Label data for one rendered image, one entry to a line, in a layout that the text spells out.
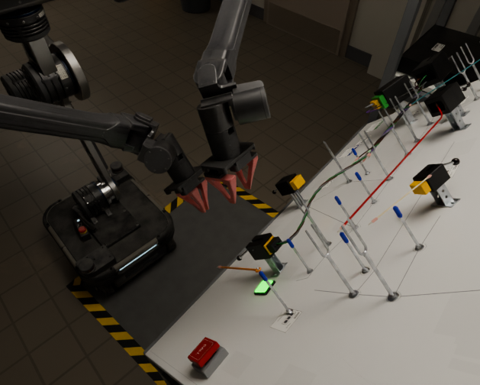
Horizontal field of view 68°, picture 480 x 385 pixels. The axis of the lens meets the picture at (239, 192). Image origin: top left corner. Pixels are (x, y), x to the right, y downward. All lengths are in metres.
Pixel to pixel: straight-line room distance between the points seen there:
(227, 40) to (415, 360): 0.62
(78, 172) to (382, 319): 2.42
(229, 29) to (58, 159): 2.27
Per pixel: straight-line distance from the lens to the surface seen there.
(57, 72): 1.34
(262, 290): 0.79
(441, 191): 0.73
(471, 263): 0.59
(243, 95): 0.64
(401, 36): 1.45
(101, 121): 0.77
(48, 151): 3.01
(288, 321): 0.67
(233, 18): 0.81
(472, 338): 0.50
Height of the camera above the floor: 1.78
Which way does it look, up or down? 49 degrees down
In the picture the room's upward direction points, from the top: straight up
